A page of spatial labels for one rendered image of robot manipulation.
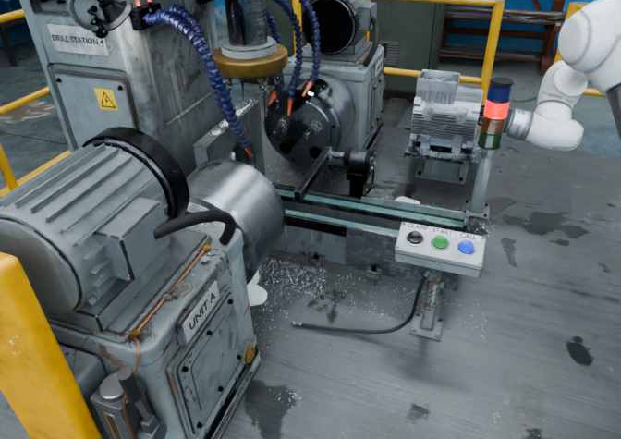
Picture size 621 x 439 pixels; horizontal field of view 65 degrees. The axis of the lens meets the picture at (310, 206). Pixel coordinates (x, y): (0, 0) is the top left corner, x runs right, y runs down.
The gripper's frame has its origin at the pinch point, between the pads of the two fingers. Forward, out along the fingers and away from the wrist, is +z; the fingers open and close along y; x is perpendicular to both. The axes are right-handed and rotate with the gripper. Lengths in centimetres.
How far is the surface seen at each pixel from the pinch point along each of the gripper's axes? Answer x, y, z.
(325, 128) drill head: 3.6, 29.4, 30.5
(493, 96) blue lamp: -15.0, 22.2, -11.6
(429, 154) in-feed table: 13.4, 9.8, 0.1
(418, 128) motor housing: 6.1, 8.7, 5.8
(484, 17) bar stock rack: 58, -374, -5
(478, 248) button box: -4, 73, -15
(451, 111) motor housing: -1.8, 7.3, -2.5
